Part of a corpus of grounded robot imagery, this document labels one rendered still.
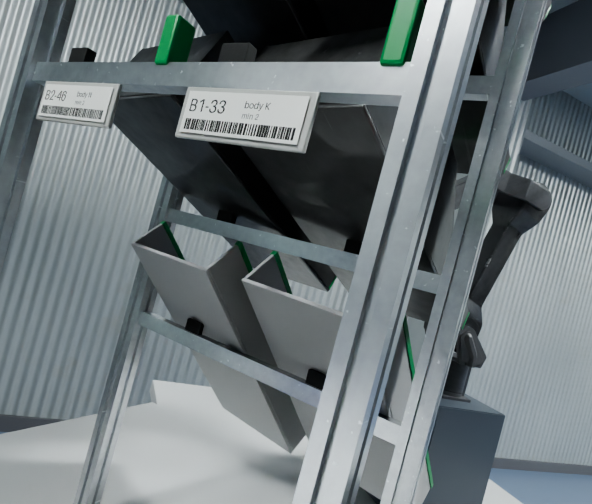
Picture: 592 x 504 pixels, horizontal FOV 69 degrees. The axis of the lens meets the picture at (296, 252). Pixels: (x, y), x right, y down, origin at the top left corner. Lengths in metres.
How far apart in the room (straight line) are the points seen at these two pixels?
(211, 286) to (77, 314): 2.14
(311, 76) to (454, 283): 0.20
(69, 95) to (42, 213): 2.12
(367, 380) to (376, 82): 0.13
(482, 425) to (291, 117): 0.64
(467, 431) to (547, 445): 3.79
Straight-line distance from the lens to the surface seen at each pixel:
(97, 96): 0.33
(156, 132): 0.41
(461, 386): 0.78
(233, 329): 0.41
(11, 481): 0.69
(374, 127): 0.26
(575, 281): 4.30
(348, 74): 0.22
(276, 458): 0.85
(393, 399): 0.37
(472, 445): 0.78
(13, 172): 0.42
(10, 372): 2.62
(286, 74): 0.24
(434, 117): 0.19
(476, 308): 0.77
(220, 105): 0.25
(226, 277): 0.39
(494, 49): 0.42
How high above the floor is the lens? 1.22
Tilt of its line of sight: level
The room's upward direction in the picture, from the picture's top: 15 degrees clockwise
